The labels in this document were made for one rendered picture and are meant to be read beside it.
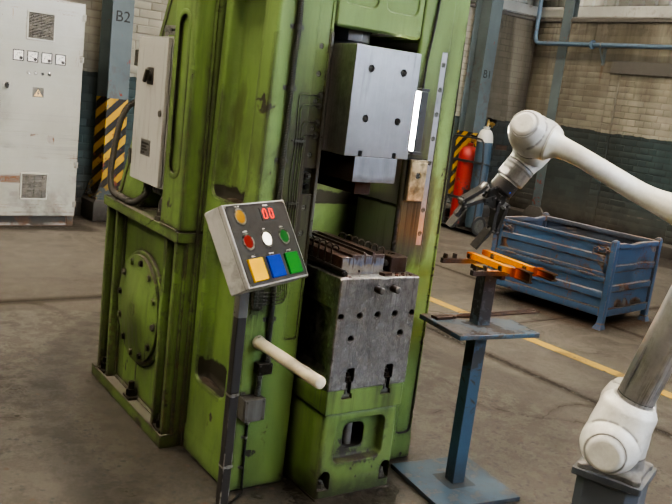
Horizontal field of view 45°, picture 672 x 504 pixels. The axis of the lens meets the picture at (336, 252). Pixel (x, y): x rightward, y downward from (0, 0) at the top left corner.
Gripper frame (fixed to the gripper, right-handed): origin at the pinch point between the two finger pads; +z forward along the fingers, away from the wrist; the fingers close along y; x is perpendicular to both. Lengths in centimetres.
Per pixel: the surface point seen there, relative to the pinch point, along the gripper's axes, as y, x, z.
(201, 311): -15, -102, 91
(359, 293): -33, -54, 40
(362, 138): -2, -74, -5
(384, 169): -18, -72, -2
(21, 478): 15, -82, 178
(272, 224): 19, -52, 38
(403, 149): -21, -75, -12
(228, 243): 36, -41, 49
